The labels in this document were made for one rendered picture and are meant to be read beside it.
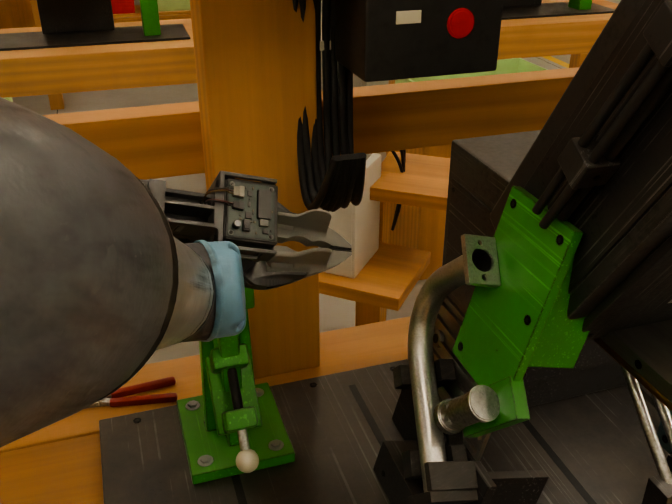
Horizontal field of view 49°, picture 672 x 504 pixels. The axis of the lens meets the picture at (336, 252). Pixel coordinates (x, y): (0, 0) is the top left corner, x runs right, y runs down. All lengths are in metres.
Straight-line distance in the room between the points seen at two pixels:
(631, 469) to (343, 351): 0.45
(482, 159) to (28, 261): 0.82
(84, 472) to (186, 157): 0.44
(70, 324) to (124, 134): 0.85
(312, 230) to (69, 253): 0.54
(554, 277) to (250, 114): 0.43
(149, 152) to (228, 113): 0.15
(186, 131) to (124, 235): 0.83
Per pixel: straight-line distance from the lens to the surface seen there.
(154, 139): 1.04
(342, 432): 1.02
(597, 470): 1.02
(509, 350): 0.79
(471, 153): 0.99
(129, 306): 0.22
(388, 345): 1.21
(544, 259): 0.75
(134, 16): 7.53
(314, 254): 0.68
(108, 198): 0.21
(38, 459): 1.09
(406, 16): 0.87
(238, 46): 0.93
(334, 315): 2.90
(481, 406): 0.78
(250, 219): 0.64
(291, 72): 0.95
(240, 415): 0.91
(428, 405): 0.87
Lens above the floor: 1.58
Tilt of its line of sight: 28 degrees down
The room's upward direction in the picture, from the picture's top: straight up
